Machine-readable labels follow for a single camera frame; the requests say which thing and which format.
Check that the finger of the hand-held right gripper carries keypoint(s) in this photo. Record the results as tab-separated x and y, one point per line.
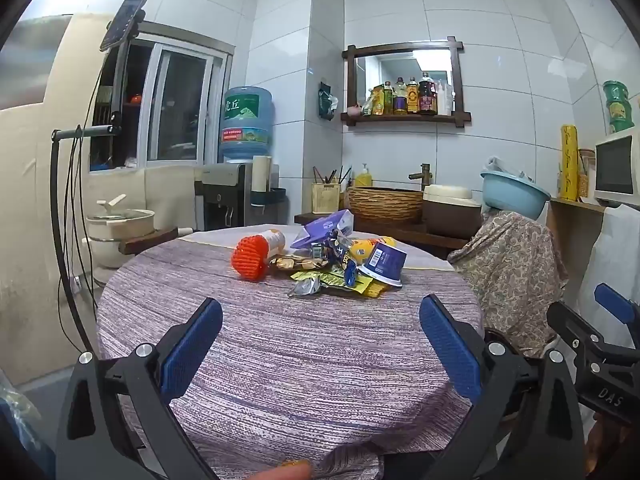
615	305
575	332

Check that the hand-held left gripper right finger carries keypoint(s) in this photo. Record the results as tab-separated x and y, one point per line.
450	345

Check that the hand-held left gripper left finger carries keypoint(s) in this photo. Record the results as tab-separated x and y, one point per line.
192	345

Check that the yellow snack wrapper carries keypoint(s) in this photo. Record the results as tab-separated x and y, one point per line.
367	287

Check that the blue paper cup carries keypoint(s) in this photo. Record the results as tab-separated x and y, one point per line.
384	264

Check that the silver foil wrapper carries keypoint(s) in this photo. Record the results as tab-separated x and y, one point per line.
305	287

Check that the yellow plastic cup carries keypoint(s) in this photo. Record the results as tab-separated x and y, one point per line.
362	249

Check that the gold snack wrapper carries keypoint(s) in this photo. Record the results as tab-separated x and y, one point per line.
295	262

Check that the white plastic bottle orange label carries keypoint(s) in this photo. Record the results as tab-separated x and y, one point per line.
274	241

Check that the dark blue snack wrapper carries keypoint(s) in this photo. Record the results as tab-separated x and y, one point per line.
337	257

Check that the purple plastic bag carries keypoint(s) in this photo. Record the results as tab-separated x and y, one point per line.
322	227

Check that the person's left hand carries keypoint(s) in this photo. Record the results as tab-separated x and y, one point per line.
287	471

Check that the white cloth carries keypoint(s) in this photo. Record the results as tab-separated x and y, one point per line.
610	255

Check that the light wooden shelf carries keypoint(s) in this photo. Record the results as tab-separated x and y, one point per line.
570	235

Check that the paisley cloth cover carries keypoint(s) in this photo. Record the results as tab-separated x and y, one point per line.
510	270

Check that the purple striped tablecloth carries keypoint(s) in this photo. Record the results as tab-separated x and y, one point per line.
300	360

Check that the dark wooden board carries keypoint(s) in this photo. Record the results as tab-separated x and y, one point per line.
150	240

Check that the glass jar wooden lid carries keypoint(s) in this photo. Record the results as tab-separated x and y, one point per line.
586	177

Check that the brown rice cooker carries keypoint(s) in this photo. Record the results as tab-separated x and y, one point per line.
450	212

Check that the white microwave oven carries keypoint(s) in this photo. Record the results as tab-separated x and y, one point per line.
617	167

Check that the cream cooking pot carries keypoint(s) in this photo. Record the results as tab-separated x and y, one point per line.
120	225

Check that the yellow wrap roll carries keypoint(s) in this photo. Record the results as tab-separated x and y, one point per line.
570	165

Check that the light blue basin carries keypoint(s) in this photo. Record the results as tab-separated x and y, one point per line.
515	195

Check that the grey water dispenser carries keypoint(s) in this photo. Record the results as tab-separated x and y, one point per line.
220	195

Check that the wicker basket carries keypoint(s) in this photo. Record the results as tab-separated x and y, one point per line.
385	204

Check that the dark cup holder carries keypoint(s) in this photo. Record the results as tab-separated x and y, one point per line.
272	197

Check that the bronze faucet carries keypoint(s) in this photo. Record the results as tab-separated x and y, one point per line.
424	176

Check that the clear plastic bag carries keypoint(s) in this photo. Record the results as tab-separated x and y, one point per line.
17	400

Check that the white plastic bag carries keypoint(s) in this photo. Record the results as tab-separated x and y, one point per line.
495	166

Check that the beige paper cup stack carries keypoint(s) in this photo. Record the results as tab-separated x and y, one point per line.
261	172

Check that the green canister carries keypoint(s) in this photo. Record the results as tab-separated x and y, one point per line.
621	117
616	92

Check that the yellow soap dispenser bottle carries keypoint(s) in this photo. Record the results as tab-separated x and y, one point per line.
363	178

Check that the beige utensil holder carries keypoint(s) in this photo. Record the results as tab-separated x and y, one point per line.
326	199

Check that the bundle of chopsticks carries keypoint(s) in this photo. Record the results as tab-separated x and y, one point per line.
330	176

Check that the blue water jug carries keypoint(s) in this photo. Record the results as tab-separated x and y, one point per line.
246	120

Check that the sliding window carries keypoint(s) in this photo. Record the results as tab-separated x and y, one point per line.
180	105

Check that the dark sauce bottle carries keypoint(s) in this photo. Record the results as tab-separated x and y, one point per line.
427	97

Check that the purple label bottle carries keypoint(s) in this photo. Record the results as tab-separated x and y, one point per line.
400	100

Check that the small pink pot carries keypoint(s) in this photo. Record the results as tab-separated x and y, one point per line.
355	110

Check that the yellow seasoning packet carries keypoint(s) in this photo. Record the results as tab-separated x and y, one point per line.
375	102

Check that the yellow oil bottle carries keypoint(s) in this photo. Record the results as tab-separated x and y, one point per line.
388	97

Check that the black phone stand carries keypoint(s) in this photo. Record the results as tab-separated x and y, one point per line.
117	90

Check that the wooden framed mirror shelf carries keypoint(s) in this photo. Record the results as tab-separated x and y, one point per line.
350	85

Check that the black smartphone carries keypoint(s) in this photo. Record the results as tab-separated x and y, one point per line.
125	20

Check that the green wall packet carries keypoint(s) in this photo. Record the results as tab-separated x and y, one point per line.
327	102

